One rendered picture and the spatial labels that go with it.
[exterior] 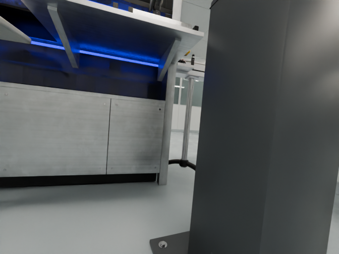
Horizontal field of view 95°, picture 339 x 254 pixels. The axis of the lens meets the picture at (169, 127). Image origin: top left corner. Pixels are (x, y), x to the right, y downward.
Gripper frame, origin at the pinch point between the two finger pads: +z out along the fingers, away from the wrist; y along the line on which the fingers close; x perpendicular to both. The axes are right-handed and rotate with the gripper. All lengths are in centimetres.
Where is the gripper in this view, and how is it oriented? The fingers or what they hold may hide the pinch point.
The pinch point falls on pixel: (155, 18)
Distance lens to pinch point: 88.0
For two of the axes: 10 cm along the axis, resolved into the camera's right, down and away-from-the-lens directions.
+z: -0.8, 10.0, 0.4
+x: 9.5, 0.6, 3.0
